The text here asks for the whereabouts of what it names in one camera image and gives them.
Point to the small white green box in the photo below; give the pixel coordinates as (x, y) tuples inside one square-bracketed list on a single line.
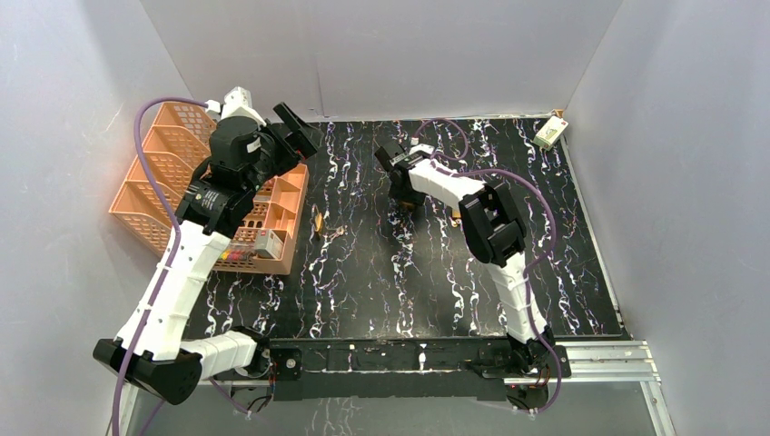
[(550, 132)]

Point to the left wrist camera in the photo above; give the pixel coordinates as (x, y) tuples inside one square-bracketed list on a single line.
[(238, 102)]

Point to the orange plastic desk organizer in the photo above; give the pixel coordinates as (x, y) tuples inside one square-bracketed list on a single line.
[(175, 144)]

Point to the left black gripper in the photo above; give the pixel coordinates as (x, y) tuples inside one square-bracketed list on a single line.
[(288, 140)]

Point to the white staple box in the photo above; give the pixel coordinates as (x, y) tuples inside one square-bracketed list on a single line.
[(268, 245)]

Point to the coloured marker set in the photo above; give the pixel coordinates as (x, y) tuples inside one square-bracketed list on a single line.
[(237, 253)]

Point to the aluminium frame rail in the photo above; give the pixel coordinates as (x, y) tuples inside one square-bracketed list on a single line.
[(591, 362)]

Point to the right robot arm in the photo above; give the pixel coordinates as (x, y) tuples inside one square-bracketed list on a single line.
[(495, 233)]

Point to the large brass padlock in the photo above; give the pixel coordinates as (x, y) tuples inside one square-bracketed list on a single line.
[(317, 219)]

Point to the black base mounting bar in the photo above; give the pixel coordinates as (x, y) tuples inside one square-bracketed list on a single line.
[(394, 368)]

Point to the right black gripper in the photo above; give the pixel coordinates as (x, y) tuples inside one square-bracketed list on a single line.
[(418, 198)]

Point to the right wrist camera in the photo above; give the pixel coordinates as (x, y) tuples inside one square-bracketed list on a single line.
[(424, 150)]

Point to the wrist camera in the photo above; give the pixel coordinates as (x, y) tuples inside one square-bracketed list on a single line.
[(424, 150), (238, 102)]

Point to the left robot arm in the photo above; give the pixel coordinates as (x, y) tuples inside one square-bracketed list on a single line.
[(149, 351)]

